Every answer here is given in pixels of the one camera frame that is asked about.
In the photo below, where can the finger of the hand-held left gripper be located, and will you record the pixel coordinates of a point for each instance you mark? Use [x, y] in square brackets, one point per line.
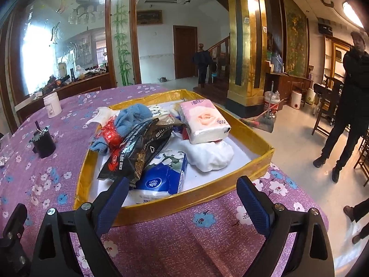
[14, 222]

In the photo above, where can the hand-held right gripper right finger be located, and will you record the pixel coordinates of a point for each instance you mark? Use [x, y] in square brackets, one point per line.
[253, 205]

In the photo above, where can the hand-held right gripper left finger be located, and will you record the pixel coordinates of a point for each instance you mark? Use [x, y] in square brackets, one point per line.
[112, 202]

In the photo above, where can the blue tissue pack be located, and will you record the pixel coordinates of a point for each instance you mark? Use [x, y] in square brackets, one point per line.
[161, 179]
[147, 197]

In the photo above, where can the gold cardboard box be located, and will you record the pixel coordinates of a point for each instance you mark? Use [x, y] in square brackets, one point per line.
[161, 210]

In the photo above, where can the red plastic bag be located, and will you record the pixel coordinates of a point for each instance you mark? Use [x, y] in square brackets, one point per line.
[111, 135]

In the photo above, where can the white packet with red print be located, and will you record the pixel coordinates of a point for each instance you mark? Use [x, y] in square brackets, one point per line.
[207, 155]

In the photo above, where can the black printed foil packet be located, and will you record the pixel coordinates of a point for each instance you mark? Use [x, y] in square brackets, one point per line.
[150, 144]

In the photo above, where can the blue towel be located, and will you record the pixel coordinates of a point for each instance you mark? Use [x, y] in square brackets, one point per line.
[132, 118]

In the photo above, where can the white plastic bag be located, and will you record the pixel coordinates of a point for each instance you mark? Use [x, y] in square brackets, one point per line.
[99, 115]

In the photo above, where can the pink tissue pack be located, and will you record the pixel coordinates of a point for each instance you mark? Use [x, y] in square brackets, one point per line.
[204, 118]

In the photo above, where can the purple floral tablecloth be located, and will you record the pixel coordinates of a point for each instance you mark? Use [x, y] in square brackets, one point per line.
[43, 184]

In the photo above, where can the black electric motor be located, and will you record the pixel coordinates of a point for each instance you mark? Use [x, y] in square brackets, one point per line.
[43, 144]

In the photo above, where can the broom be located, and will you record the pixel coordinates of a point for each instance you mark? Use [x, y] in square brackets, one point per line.
[259, 121]

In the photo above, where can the small floral tissue pack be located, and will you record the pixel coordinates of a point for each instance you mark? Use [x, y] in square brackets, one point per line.
[158, 111]

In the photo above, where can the red bucket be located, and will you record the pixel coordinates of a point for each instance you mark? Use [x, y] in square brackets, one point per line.
[271, 102]

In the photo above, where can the white plastic jar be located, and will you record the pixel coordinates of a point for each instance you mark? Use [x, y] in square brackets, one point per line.
[52, 105]

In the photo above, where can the wooden counter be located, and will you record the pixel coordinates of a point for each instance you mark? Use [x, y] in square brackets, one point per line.
[83, 85]

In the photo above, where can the dark wooden side cabinet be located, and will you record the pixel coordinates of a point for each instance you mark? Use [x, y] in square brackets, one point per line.
[288, 85]

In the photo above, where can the dark wooden chair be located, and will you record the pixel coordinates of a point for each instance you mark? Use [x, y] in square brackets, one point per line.
[325, 101]

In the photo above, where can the pile of tools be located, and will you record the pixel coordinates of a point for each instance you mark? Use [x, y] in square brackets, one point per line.
[72, 76]

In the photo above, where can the metal kettle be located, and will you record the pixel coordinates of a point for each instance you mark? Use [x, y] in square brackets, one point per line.
[163, 79]

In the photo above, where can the blue water bottle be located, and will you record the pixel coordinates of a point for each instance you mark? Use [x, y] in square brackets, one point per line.
[277, 62]

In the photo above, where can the wooden stair railing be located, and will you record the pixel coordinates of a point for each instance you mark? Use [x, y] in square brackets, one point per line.
[220, 60]

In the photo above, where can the gold pillar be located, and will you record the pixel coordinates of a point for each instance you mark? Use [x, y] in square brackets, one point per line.
[248, 43]

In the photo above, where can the brown wooden door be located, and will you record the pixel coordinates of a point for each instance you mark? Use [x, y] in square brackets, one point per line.
[184, 52]

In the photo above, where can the bamboo painted panel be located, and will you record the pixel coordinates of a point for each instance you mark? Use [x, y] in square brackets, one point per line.
[122, 34]

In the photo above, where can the etched glass partition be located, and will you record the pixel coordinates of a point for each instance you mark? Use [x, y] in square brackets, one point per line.
[57, 34]

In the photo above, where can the framed picture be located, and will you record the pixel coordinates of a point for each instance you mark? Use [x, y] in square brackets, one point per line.
[149, 17]

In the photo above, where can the black speaker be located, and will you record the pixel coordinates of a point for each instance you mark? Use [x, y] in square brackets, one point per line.
[325, 28]

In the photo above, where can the large landscape wall painting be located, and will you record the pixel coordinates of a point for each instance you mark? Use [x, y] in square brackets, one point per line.
[297, 34]

